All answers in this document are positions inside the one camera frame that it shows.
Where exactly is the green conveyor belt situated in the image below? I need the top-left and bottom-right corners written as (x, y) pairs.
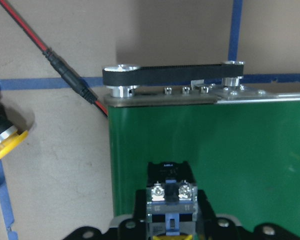
top-left (102, 61), bottom-right (300, 236)

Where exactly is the yellow push button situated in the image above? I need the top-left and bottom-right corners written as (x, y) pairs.
top-left (0, 113), bottom-right (29, 160)
top-left (146, 161), bottom-right (199, 240)

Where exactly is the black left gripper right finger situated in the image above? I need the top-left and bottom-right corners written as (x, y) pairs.
top-left (197, 189), bottom-right (216, 222)

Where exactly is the red black power cable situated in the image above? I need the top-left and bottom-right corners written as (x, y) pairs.
top-left (0, 0), bottom-right (109, 117)

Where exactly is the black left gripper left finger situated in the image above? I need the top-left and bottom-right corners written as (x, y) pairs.
top-left (133, 189), bottom-right (147, 222)

